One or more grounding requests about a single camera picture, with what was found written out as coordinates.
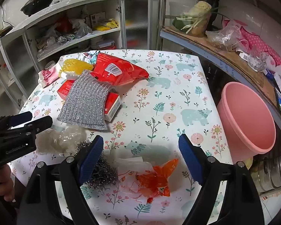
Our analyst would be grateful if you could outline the metal shelf rack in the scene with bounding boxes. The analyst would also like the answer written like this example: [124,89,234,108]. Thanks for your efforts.
[157,0,281,130]

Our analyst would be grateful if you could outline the yellow foam fruit net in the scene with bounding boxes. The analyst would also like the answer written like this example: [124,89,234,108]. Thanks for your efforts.
[59,58,95,77]

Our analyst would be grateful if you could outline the orange white wrapper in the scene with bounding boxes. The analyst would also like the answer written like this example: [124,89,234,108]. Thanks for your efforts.
[117,157,179,204]

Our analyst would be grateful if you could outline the vegetables with green onions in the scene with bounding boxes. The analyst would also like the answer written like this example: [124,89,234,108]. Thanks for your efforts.
[172,1,219,37]

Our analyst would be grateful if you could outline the colorful wrapper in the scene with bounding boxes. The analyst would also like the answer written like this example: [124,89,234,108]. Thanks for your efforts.
[83,50,100,65]

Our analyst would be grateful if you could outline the silver mesh scouring cloth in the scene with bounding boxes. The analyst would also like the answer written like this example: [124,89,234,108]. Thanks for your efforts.
[57,70,115,131]

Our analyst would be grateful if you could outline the black wok with handle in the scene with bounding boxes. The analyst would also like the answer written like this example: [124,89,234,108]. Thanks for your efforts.
[21,0,53,17]

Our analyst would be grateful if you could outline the pink polka dot cloth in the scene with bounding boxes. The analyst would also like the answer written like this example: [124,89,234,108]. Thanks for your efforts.
[222,19,281,76]

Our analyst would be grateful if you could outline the left hand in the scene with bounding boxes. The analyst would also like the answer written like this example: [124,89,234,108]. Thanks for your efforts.
[0,164,14,202]

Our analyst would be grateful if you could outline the red plastic snack bag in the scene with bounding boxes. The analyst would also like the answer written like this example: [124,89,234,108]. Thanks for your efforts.
[90,53,149,86]

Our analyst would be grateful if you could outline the cardboard shelf liner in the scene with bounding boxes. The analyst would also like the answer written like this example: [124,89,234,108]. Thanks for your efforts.
[160,27,278,107]

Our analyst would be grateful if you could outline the stainless steel steamer pot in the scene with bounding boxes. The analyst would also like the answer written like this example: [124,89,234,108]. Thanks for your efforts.
[250,150,281,195]

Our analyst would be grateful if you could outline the glass mug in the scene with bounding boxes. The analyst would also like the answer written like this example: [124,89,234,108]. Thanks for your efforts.
[248,47,268,72]

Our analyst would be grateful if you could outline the steel wool scrubber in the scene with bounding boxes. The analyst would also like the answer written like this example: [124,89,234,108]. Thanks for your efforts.
[75,140,117,189]

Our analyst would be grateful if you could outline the grey kitchen cabinet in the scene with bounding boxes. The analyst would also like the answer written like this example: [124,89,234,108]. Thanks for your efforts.
[0,0,158,116]

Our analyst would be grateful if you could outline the pink plastic trash bin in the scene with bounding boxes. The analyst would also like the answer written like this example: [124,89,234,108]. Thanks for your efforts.
[217,82,276,163]

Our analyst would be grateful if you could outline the pink white paper packet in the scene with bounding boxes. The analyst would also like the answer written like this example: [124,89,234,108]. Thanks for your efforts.
[38,64,61,88]

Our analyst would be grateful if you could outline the clear bag on shelf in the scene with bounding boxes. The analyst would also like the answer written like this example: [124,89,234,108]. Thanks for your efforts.
[205,20,243,51]

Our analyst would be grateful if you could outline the red white carton box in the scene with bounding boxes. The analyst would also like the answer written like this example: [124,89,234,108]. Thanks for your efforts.
[104,92,121,122]

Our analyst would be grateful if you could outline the clear plastic bag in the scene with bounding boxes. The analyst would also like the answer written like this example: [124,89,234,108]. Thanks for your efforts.
[35,125,87,156]

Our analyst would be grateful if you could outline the floral bear tablecloth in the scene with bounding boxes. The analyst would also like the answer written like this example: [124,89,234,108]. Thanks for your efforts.
[10,49,235,225]

